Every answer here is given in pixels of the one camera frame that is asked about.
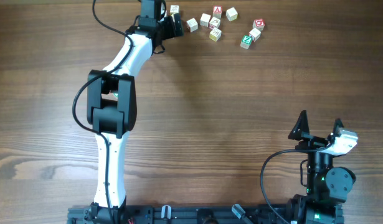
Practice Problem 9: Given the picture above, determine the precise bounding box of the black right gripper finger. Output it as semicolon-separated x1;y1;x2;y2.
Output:
288;110;310;140
333;118;344;136

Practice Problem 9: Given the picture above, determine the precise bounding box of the yellow picture block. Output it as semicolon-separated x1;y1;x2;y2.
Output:
209;27;222;42

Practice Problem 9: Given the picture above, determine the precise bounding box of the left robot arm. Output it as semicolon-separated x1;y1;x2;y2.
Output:
67;0;314;224

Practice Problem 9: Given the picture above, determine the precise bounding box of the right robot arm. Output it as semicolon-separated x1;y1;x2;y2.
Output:
285;111;358;224

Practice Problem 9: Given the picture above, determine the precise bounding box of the white block top row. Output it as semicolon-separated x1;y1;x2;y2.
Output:
169;5;180;15

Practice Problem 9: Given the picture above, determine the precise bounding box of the white block red edge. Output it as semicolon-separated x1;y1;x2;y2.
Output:
186;18;198;32

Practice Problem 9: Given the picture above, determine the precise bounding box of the plain white wooden block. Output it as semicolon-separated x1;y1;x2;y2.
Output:
200;13;211;27

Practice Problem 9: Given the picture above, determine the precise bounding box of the red picture block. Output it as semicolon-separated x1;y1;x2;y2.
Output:
209;17;221;29

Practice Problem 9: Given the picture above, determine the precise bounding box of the red A letter block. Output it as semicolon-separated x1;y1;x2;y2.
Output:
212;6;222;19

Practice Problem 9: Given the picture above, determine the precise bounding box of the yellow edged white block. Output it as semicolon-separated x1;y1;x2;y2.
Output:
226;7;238;21

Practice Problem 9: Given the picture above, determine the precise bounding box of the green Z letter block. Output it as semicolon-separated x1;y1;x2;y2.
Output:
240;35;253;49

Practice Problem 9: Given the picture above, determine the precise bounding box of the white block red side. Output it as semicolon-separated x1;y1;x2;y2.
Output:
248;28;261;42

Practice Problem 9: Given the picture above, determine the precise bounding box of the red O letter block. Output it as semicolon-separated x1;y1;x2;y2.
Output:
253;19;265;31

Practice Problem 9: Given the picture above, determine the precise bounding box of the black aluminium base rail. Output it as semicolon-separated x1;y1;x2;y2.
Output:
67;204;345;224

